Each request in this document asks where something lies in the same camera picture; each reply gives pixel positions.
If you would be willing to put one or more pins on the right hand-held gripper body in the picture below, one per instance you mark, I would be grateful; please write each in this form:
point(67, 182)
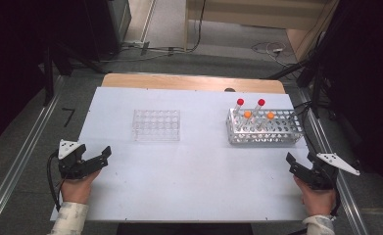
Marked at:
point(326, 174)

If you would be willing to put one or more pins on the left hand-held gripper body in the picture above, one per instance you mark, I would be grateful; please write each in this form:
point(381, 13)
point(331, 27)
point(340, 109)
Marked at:
point(69, 163)

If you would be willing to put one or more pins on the silver metal tube rack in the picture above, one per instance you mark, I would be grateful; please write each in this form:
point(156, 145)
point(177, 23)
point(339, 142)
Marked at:
point(277, 132)

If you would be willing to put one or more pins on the orange-capped test tube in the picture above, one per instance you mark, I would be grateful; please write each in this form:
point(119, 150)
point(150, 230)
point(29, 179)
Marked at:
point(270, 115)
point(247, 114)

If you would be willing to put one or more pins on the clear acrylic tube rack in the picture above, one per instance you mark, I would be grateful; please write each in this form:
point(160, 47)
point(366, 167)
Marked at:
point(156, 125)

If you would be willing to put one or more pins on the red-capped test tube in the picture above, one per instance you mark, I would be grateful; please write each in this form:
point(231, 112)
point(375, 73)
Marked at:
point(261, 102)
point(240, 102)

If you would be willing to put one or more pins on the person's right hand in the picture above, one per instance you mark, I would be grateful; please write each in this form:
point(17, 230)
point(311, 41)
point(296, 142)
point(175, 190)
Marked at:
point(319, 199)

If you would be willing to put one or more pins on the person's left hand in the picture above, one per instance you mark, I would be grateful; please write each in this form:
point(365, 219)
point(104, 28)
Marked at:
point(77, 191)

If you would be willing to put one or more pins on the black metal stand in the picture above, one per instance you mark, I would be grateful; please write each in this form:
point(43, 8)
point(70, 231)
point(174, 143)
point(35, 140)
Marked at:
point(48, 75)
point(314, 76)

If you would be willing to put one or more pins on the white table board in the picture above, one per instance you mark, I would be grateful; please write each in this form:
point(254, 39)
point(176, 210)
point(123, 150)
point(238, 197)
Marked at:
point(192, 176)

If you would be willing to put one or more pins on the grey table grommet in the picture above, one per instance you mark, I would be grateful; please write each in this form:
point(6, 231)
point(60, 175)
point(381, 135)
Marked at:
point(229, 89)

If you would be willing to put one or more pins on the wooden table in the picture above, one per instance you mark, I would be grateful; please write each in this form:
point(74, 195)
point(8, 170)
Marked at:
point(179, 81)

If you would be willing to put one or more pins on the dark cabinet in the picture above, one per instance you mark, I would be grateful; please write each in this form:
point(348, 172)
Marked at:
point(115, 23)

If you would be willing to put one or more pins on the light wooden furniture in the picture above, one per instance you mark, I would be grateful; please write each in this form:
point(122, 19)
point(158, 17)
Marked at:
point(251, 14)

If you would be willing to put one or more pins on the aluminium floor rail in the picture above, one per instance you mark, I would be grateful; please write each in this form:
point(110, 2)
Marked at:
point(336, 182)
point(19, 153)

